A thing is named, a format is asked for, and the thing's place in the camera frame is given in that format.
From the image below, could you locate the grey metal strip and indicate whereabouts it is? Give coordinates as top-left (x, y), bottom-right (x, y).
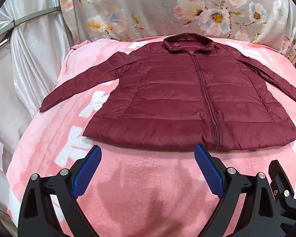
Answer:
top-left (0, 7), bottom-right (61, 55)

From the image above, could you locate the white satin curtain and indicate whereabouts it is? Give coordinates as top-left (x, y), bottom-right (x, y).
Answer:
top-left (0, 0), bottom-right (77, 230)

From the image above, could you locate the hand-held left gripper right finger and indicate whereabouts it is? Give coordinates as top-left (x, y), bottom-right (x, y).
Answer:
top-left (194, 144), bottom-right (283, 237)

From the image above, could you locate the grey floral bed sheet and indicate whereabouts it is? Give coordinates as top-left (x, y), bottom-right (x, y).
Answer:
top-left (59, 0), bottom-right (296, 63)

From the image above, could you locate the maroon quilted puffer jacket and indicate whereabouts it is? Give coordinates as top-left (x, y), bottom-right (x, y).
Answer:
top-left (39, 33), bottom-right (296, 151)

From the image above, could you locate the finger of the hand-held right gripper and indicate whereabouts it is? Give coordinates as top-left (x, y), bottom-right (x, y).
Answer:
top-left (268, 160), bottom-right (296, 237)

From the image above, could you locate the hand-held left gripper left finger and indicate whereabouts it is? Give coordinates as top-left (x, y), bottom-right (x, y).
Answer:
top-left (18, 145), bottom-right (102, 237)

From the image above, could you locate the pink printed fleece blanket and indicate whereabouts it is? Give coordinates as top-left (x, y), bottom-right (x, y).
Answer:
top-left (6, 36), bottom-right (296, 237)

